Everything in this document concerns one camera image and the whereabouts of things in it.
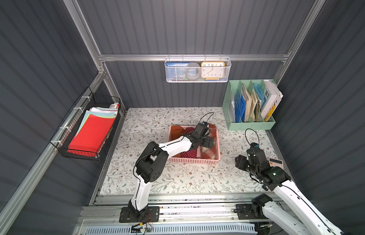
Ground dark red polka-dot skirt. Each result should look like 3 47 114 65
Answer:
181 127 197 159

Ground pink plastic basket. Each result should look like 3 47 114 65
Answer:
168 125 221 164

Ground red plaid skirt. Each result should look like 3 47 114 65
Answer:
201 124 219 161

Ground rust orange skirt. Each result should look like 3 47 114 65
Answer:
170 126 185 141

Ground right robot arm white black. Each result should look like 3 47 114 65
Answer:
235 143 344 235

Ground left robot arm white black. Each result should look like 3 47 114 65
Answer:
128 121 214 218

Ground grey tape roll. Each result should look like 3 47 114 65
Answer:
185 62 201 81

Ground small orange white card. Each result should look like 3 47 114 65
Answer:
268 158 284 169

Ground floral table mat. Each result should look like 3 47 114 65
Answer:
100 107 279 196

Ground blue folders in organizer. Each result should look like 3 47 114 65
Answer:
234 88 246 123

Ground mint green file organizer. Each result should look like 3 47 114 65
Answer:
222 80 276 131

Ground yellow alarm clock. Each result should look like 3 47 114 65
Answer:
201 61 226 80

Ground white book in organizer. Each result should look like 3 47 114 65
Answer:
261 80 283 121

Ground blue box in basket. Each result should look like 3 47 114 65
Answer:
165 62 189 82

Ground red paper stack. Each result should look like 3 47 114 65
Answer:
68 111 116 157

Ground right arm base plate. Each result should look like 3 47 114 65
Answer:
234 204 259 220

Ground white wire wall basket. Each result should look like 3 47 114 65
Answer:
164 55 232 83

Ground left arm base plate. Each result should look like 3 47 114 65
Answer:
119 206 160 223

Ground black wire side basket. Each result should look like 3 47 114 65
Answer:
50 89 121 161

